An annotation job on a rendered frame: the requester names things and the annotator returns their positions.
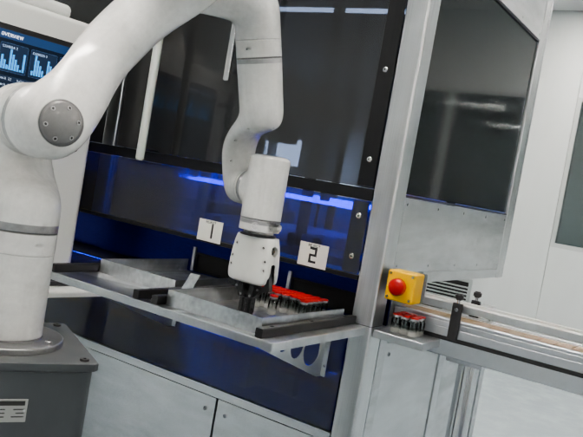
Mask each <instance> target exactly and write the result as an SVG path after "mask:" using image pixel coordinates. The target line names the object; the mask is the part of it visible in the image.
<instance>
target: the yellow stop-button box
mask: <svg viewBox="0 0 583 437"><path fill-rule="evenodd" d="M394 278H400V279H402V280H403V281H404V282H405V284H406V291H405V292H404V293H403V294H402V295H401V296H393V295H392V294H390V292H389V289H388V285H389V282H390V280H392V279H394ZM427 278H428V275H427V274H423V273H420V272H416V271H409V270H405V269H390V270H389V275H388V280H387V285H386V290H385V295H384V297H385V298H386V299H389V300H393V301H397V302H399V303H406V304H409V305H412V304H420V303H423V298H424V293H425V288H426V283H427Z"/></svg>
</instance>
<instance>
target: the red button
mask: <svg viewBox="0 0 583 437"><path fill-rule="evenodd" d="M388 289H389V292H390V294H392V295H393V296H401V295H402V294H403V293H404V292H405V291H406V284H405V282H404V281H403V280H402V279H400V278H394V279H392V280H390V282H389V285H388Z"/></svg>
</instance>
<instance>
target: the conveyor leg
mask: <svg viewBox="0 0 583 437"><path fill-rule="evenodd" d="M446 360H447V361H450V362H455V363H458V368H457V373H456V378H455V386H454V391H453V396H452V401H451V405H450V410H449V418H448V424H447V428H446V433H445V437H466V436H467V431H468V423H469V417H470V413H471V408H472V403H473V399H474V394H475V385H476V381H477V376H478V371H479V370H483V369H486V368H484V367H481V366H477V365H474V364H471V363H468V362H463V361H460V360H456V359H454V358H450V357H447V356H446Z"/></svg>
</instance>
